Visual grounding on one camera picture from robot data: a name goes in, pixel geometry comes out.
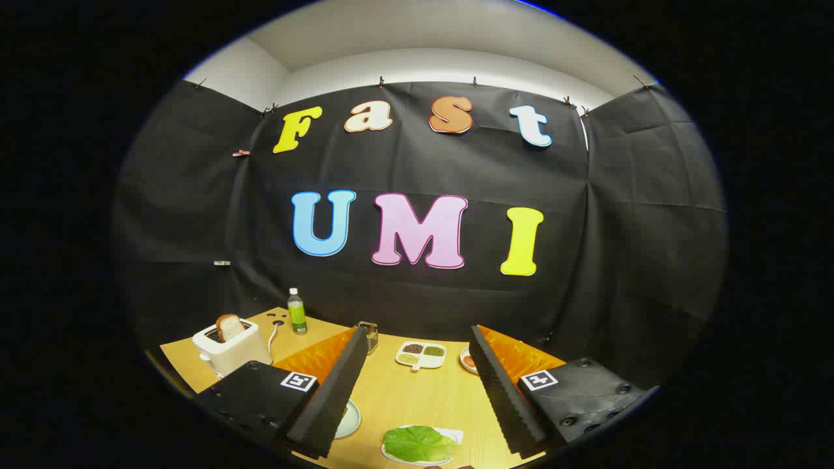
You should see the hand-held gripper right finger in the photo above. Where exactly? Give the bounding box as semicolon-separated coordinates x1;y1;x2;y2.
468;324;654;459

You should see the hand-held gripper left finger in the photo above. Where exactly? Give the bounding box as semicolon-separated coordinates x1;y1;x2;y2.
194;326;369;461

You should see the green lettuce leaf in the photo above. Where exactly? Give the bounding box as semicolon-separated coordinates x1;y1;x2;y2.
382;425;459;464

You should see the toasted bread slice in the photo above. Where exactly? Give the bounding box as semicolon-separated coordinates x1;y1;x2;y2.
216;314;246;343

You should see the pale green round plate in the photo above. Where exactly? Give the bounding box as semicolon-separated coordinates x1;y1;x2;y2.
334;399;362;439

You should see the white square plate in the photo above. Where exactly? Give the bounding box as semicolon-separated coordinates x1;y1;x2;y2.
381;425;465;467

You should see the white divided dish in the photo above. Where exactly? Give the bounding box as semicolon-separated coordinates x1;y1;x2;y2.
395;341;448;372

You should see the green label drink bottle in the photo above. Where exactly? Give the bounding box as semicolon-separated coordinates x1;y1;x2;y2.
287;288;308;335

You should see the white toaster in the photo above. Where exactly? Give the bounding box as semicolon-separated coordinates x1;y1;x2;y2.
192;319;273;378

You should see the black backdrop cloth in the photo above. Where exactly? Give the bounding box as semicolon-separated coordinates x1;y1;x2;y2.
111;79;728;391

